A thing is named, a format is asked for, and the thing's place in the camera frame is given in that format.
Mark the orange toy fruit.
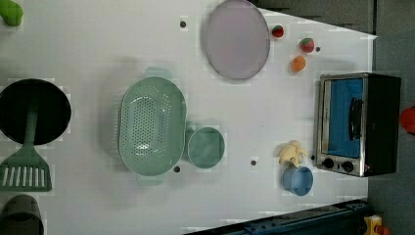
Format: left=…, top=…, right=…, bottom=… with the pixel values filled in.
left=290, top=56, right=306, bottom=72

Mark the blue cup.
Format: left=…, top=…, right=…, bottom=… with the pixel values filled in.
left=283, top=165, right=313, bottom=196

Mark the toaster oven with blue door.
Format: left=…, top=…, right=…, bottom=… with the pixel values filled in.
left=315, top=72, right=401, bottom=177

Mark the pink toy strawberry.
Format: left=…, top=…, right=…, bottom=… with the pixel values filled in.
left=299, top=37, right=315, bottom=53

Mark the round lilac plate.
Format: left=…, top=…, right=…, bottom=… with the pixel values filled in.
left=204, top=0, right=270, bottom=79

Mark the dark red toy strawberry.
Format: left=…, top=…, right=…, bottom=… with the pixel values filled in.
left=271, top=24, right=284, bottom=38

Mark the red ketchup bottle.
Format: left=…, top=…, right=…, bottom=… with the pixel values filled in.
left=399, top=107, right=415, bottom=134

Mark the blue metal frame rail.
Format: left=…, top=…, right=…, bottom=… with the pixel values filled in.
left=187, top=200, right=374, bottom=235

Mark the green slotted spatula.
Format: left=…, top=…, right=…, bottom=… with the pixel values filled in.
left=0, top=111, right=52, bottom=192

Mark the green mug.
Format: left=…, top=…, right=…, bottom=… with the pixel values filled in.
left=185, top=121, right=225, bottom=169

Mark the green toy vegetable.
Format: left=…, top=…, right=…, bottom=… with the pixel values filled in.
left=0, top=0, right=23, bottom=26

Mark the green oval colander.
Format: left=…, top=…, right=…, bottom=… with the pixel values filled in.
left=117, top=67, right=187, bottom=185

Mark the dark grey cup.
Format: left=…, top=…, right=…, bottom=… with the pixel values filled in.
left=0, top=195, right=44, bottom=235

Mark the yellow and orange clamp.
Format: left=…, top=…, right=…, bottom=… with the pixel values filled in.
left=364, top=215, right=391, bottom=235

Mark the black round pan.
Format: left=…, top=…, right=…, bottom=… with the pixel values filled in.
left=0, top=78, right=71, bottom=145

